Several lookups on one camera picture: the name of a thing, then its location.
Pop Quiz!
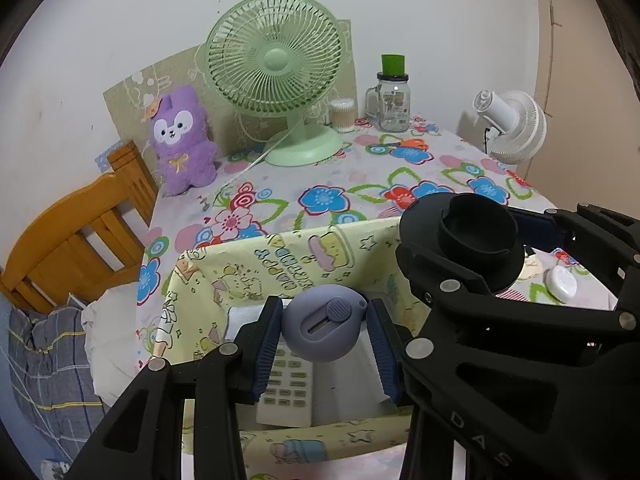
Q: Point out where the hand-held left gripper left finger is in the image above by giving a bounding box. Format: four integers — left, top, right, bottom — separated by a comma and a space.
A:
65, 296, 285, 480

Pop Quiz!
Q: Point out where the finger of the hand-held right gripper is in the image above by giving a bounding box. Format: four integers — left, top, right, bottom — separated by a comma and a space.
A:
397, 195, 640, 480
510, 203, 640, 271

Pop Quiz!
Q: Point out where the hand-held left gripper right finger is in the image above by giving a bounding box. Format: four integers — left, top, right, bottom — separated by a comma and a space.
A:
367, 298, 453, 480

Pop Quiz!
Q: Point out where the purple round utility knife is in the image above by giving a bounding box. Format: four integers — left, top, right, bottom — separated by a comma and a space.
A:
282, 285, 368, 363

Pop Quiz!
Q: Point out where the white remote control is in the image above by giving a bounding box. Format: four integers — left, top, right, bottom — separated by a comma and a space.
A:
256, 337, 317, 428

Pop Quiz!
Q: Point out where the black round cup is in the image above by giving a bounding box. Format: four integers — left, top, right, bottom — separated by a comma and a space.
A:
439, 194, 526, 292

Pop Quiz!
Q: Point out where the yellow cartoon print storage box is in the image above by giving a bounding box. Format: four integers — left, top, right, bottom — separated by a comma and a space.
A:
152, 217, 432, 463

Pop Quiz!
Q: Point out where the cream small flat item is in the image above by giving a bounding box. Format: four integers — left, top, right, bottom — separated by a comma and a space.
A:
516, 255, 546, 282

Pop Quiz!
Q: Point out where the white oval case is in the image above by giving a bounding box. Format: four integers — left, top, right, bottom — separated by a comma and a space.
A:
545, 266, 579, 304

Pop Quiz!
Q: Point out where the white clip fan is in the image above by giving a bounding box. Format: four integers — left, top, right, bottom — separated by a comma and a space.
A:
472, 89, 548, 165

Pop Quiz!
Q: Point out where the white pillow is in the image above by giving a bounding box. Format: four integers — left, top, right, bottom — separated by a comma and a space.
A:
81, 287, 166, 406

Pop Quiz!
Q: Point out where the beige door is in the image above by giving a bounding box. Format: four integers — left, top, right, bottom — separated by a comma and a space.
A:
531, 0, 640, 221

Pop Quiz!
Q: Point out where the glass jar mug green lid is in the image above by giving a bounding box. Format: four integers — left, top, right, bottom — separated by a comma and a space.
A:
365, 54, 412, 133

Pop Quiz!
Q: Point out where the floral tablecloth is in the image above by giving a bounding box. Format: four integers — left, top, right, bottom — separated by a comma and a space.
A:
134, 116, 621, 480

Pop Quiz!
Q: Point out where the purple plush toy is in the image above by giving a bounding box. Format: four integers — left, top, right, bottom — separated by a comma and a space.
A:
150, 85, 221, 197

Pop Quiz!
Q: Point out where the cotton swab container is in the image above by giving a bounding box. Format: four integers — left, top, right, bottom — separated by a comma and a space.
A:
329, 97, 358, 134

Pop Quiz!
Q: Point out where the grey plaid blanket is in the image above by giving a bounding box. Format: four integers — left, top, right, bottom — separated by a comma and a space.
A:
0, 305, 108, 466

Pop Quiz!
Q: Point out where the light printed cloth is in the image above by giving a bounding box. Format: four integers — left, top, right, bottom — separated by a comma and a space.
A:
40, 459, 73, 480

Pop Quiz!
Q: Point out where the blue patterned paper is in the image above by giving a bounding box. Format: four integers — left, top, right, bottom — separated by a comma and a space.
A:
95, 137, 131, 171

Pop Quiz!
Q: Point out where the green desk fan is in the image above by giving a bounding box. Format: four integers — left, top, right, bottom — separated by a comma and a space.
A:
205, 0, 346, 167

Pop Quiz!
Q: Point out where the white fan cable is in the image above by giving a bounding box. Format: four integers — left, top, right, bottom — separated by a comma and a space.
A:
220, 127, 296, 191

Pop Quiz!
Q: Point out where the beige patterned wall poster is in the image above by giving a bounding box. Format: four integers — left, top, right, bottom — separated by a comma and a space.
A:
103, 19, 358, 161

